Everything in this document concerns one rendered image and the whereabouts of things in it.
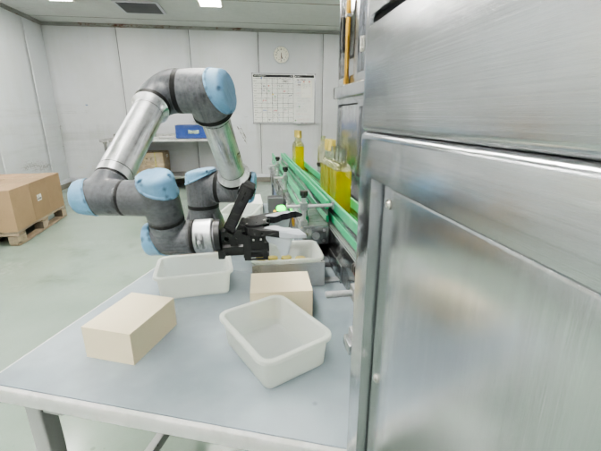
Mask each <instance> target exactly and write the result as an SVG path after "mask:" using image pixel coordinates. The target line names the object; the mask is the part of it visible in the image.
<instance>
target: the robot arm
mask: <svg viewBox="0 0 601 451"><path fill-rule="evenodd" d="M236 105H237V97H236V94H235V87H234V84H233V80H232V78H231V76H230V74H229V73H228V72H227V71H226V70H224V69H221V68H212V67H207V68H179V69H176V68H169V69H166V70H163V71H161V72H158V73H156V74H154V75H153V76H151V77H150V78H149V79H147V80H146V81H145V82H144V83H142V85H141V86H140V87H139V88H138V89H137V91H136V92H135V94H134V95H133V97H132V99H131V106H132V108H131V110H130V112H129V114H127V116H126V118H125V119H124V121H123V123H122V125H121V127H120V128H119V130H118V132H117V134H116V135H115V136H114V138H113V140H112V142H111V143H110V145H109V147H108V148H107V150H106V153H105V154H104V156H103V157H102V158H101V160H100V162H99V163H98V165H97V167H96V169H95V171H94V173H93V174H92V176H91V177H90V178H89V179H87V178H83V179H79V180H76V181H74V182H72V183H71V185H70V187H69V189H68V192H67V198H68V202H69V204H70V206H71V208H72V210H74V211H75V212H76V213H78V214H82V215H89V216H95V217H98V216H132V217H146V219H147V221H148V222H147V223H146V224H144V225H143V227H142V228H141V231H140V239H141V247H142V249H143V251H144V252H145V253H147V255H150V256H158V255H162V256H169V255H178V254H192V253H207V252H215V251H218V258H219V259H220V260H223V259H225V256H233V255H244V256H243V258H244V259H245V260H268V256H269V244H270V243H272V244H275V245H276V246H277V248H278V250H279V252H280V253H281V254H282V255H284V256H286V255H288V254H289V251H290V248H291V244H292V239H296V238H307V235H306V234H305V233H303V232H302V231H301V230H300V229H293V228H290V227H288V226H289V223H290V218H293V217H301V216H302V213H300V212H298V211H281V212H278V211H277V212H270V213H264V214H260V215H256V216H250V217H246V218H245V217H242V218H241V215H242V213H243V211H244V209H245V208H246V206H247V204H248V203H251V202H253V200H254V199H255V195H256V187H257V174H256V173H255V172H252V171H251V172H250V170H249V168H248V167H247V166H246V165H245V164H243V163H242V159H241V153H240V151H239V147H238V144H237V140H236V138H235V134H234V131H233V126H232V122H231V117H232V116H233V112H234V111H235V109H236ZM173 114H192V116H193V118H194V120H195V122H196V123H197V124H198V125H200V126H202V127H203V129H204V132H205V134H206V136H207V141H208V143H209V146H210V148H211V150H212V153H213V155H214V158H215V161H216V164H217V167H218V169H219V171H218V172H217V170H216V168H215V167H203V168H198V169H194V170H190V171H189V172H187V173H186V174H185V186H186V195H187V203H188V214H187V217H186V220H185V217H184V213H183V209H182V203H181V198H180V191H179V188H178V186H177V184H176V181H175V178H174V174H173V173H172V172H171V171H170V170H168V169H166V168H161V167H156V168H153V169H147V170H144V171H142V172H140V173H138V174H137V172H138V170H139V168H140V165H141V163H142V160H143V158H144V157H145V155H146V153H147V151H148V148H149V146H150V144H151V142H152V140H153V139H154V137H155V135H156V133H157V130H158V128H159V126H160V124H161V123H164V122H165V121H166V120H167V119H168V117H169V115H173ZM136 174H137V175H136ZM135 175H136V177H135ZM134 177H135V180H133V179H134ZM219 202H227V203H234V204H233V208H232V210H231V212H230V214H229V217H228V218H227V220H226V222H225V221H224V217H223V215H222V213H221V210H220V208H219ZM239 221H240V222H239ZM238 223H239V224H238ZM237 225H238V226H237ZM236 226H237V228H236ZM235 228H236V230H235ZM255 257H263V258H255ZM252 258H255V259H252Z"/></svg>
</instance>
